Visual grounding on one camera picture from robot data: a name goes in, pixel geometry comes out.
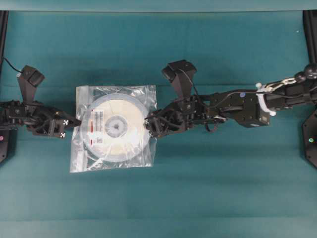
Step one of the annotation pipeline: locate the clear zip bag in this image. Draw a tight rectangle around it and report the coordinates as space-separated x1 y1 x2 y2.
70 85 157 173

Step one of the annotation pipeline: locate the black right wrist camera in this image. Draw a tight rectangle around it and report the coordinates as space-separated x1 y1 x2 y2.
162 60 197 99

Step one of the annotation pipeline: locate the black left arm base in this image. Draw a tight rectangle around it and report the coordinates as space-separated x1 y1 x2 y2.
0 10 9 58

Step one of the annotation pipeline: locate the black left camera cable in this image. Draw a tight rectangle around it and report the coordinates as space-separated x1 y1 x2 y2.
1 57 21 73

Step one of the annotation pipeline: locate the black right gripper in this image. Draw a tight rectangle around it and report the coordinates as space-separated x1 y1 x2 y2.
144 96 210 138

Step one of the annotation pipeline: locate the black right camera cable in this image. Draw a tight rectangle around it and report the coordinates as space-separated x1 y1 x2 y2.
178 69 258 100

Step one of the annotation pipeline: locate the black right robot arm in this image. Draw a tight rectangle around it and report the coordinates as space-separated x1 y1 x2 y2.
144 60 317 138

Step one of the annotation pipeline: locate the white component reel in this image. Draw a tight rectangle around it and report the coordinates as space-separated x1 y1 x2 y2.
80 93 150 162

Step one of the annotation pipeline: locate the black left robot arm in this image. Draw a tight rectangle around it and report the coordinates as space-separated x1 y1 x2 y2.
0 100 81 161

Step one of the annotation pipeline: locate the black camera cable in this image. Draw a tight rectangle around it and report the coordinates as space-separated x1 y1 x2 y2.
1 57 21 73
178 69 258 100

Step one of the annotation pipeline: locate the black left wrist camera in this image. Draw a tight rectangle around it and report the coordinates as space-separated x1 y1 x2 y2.
17 65 45 103

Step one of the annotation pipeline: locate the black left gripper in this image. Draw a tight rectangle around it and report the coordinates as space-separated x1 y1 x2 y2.
0 100 81 138

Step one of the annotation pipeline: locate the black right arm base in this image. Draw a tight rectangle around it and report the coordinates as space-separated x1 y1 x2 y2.
302 9 317 168

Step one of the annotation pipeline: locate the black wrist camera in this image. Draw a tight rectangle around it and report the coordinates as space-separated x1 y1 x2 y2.
162 60 197 99
17 65 45 103

